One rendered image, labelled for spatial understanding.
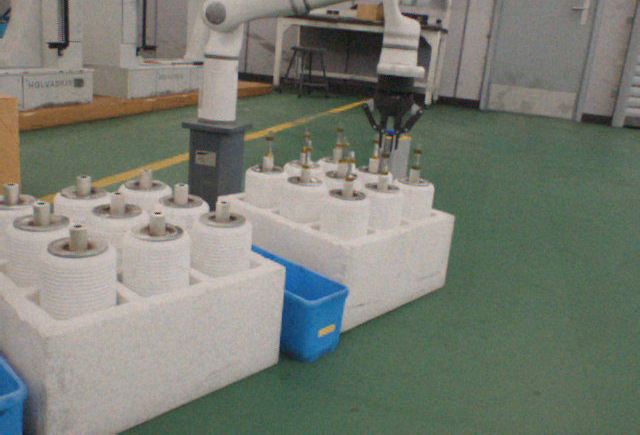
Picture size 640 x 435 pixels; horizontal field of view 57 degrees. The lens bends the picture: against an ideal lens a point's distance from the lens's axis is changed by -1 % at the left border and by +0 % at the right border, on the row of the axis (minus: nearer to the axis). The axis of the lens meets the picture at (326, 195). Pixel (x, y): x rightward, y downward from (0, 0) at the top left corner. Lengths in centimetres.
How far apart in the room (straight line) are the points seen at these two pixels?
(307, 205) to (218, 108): 49
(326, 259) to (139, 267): 40
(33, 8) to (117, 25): 59
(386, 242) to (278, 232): 22
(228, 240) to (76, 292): 24
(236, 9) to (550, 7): 509
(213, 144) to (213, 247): 70
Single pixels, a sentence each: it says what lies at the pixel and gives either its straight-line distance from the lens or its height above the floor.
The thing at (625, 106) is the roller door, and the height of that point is 21.
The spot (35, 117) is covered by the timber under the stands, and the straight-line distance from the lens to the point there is 315.
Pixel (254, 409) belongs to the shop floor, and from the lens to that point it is 95.
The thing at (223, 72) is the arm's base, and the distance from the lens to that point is 159.
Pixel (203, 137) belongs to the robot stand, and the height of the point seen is 26.
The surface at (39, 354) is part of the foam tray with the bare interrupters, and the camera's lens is 81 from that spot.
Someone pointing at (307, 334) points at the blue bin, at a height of 6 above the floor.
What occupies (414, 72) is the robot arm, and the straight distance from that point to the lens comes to 116.
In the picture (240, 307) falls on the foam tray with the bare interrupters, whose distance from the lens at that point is 94.
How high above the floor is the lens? 55
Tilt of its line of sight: 15 degrees down
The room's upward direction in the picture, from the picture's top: 6 degrees clockwise
